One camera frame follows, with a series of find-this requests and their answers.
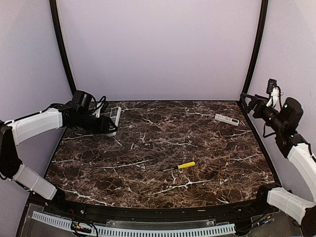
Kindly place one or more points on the yellow handle screwdriver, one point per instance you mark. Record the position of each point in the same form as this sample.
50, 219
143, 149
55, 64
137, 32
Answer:
182, 166

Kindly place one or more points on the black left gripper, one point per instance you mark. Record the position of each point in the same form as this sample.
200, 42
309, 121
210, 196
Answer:
103, 127

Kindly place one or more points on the left black frame post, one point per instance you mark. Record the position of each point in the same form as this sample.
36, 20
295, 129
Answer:
61, 45

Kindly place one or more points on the white remote control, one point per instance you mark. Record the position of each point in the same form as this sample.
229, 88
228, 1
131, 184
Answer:
226, 119

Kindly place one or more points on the black frame post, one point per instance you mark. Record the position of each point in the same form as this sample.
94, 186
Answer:
61, 45
257, 45

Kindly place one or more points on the right black frame post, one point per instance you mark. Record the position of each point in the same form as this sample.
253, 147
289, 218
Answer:
257, 45

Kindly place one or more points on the white slotted cable duct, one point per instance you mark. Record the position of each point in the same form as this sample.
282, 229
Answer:
137, 229

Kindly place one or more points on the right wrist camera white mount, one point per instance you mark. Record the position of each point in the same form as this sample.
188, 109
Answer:
274, 92

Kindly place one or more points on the grey remote control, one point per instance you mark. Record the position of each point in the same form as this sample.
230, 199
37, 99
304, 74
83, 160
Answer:
115, 116

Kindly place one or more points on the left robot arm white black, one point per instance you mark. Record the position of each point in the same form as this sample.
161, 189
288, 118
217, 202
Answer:
15, 132

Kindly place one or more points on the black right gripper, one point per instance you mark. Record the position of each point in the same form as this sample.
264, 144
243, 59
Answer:
253, 104

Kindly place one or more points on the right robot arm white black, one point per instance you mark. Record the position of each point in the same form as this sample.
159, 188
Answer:
296, 149

